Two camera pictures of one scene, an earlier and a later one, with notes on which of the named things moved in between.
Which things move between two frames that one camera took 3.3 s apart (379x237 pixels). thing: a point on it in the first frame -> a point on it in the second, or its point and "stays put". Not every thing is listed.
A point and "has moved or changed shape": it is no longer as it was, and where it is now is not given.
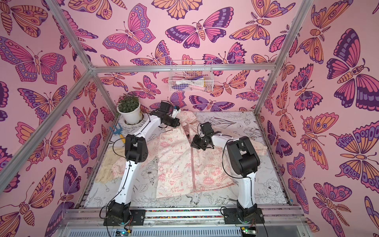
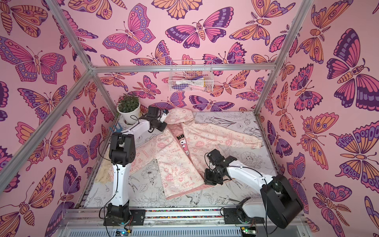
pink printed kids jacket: [185, 157] has moved or changed shape
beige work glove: [104, 174] stays put
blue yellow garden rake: [118, 131] stays put
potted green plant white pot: [129, 105] stays put
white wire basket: [191, 75] stays put
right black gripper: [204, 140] -> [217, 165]
